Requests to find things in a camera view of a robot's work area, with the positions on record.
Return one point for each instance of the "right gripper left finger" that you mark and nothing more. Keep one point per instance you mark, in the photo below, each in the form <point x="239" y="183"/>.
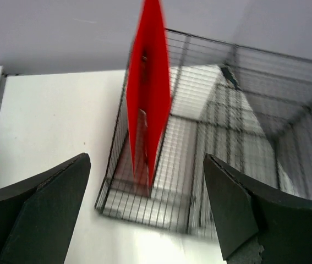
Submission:
<point x="38" y="214"/>

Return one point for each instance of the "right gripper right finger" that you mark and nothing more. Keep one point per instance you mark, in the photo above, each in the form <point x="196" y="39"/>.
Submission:
<point x="256" y="223"/>

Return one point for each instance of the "red A4 file folder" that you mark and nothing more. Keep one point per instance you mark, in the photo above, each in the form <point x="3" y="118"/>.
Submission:
<point x="148" y="86"/>

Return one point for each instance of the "black wire mesh file rack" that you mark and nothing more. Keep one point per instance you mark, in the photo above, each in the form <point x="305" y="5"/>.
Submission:
<point x="249" y="107"/>

